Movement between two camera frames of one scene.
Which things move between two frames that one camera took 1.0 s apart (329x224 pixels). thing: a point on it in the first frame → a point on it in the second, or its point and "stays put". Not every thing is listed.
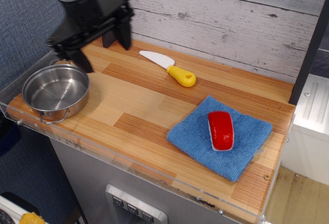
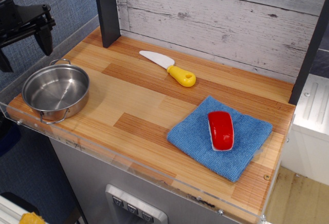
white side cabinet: x=306 y=151 stays put
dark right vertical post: x=306 y=68 stays put
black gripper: x=86 y=17 → x=18 y=21
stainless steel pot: x=58 y=91 stays put
